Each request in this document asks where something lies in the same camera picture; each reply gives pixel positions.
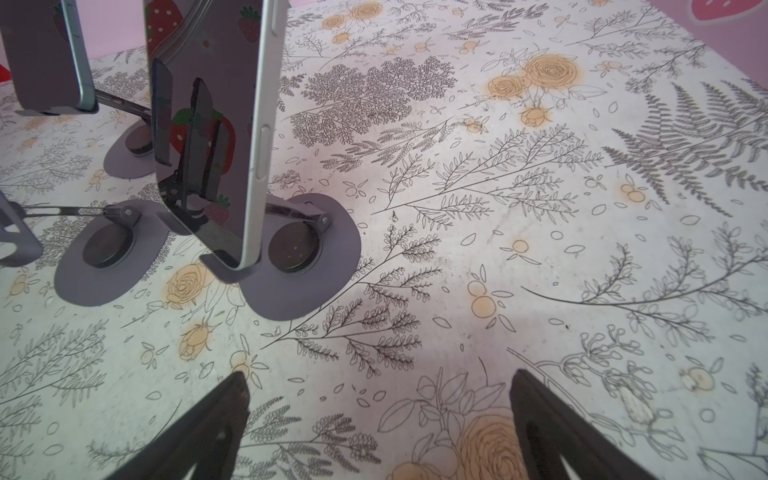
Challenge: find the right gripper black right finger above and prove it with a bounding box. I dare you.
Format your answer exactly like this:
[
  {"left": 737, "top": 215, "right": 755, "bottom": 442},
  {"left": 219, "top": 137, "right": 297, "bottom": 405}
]
[{"left": 509, "top": 369, "right": 653, "bottom": 480}]

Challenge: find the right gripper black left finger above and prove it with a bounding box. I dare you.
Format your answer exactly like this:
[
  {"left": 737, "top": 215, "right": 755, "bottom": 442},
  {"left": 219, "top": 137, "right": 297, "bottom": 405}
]
[{"left": 109, "top": 371, "right": 250, "bottom": 479}]

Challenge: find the silver edged black phone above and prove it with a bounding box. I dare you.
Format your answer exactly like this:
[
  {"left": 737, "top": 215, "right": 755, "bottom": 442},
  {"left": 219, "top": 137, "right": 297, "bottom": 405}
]
[{"left": 143, "top": 0, "right": 290, "bottom": 271}]

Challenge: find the grey stand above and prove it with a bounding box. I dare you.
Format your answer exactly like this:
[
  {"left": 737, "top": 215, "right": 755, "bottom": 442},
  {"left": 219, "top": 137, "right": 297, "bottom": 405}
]
[
  {"left": 95, "top": 90, "right": 155, "bottom": 179},
  {"left": 1, "top": 196, "right": 169, "bottom": 307},
  {"left": 200, "top": 193, "right": 361, "bottom": 321}
]

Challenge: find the grey stand right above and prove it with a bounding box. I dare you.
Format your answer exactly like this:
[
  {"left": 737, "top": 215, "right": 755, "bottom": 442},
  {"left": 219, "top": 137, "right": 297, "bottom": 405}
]
[{"left": 200, "top": 193, "right": 361, "bottom": 321}]

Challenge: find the grey stand far centre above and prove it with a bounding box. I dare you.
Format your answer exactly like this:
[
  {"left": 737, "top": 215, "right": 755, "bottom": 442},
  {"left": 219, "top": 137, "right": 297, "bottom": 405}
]
[{"left": 95, "top": 90, "right": 155, "bottom": 179}]

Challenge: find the green edged black phone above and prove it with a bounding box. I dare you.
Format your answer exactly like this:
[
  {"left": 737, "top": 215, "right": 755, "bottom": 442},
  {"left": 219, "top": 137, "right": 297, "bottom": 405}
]
[{"left": 1, "top": 0, "right": 99, "bottom": 116}]

